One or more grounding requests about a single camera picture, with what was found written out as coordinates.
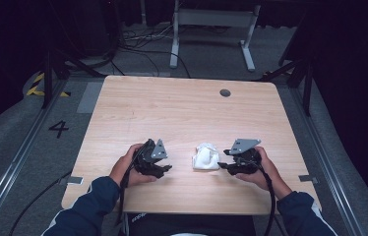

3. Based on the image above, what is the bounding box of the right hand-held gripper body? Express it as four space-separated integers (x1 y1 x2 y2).
222 138 263 175

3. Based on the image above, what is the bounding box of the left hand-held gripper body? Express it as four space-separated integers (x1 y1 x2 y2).
132 138 168 176

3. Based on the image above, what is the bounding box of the person's left hand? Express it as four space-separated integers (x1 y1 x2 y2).
108 143 157 188

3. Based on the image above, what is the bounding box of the person's right hand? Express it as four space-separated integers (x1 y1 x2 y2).
235 146 293 201

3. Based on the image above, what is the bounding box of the person's dark clothed lap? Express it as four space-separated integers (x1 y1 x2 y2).
126 211 258 236

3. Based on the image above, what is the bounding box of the grey floor patch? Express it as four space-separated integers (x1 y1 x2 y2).
76 81 104 115

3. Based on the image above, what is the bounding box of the black metal stand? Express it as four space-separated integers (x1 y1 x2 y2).
39 48 107 110
260 58 315 118

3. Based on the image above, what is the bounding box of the yellow black hazard tape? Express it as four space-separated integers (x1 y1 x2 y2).
25 72 72 98

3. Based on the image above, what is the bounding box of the left hand-held gripper cable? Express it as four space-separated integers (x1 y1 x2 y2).
115 144 148 228

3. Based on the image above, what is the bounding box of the hand-held gripper cable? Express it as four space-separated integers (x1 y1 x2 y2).
115 144 148 228
256 164 277 236

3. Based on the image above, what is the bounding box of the right hand-held gripper cable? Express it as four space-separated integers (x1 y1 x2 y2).
256 164 277 236

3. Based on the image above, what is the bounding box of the metal floor rail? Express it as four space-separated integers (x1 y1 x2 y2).
289 84 365 236
0 78 69 232

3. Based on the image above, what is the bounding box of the black floor cable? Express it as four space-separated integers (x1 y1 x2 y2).
7 169 74 236

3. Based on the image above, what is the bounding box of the bundle of floor cables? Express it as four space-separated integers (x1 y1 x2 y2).
108 22 193 80

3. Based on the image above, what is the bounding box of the white metal desk frame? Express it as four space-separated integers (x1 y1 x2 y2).
168 0 263 73

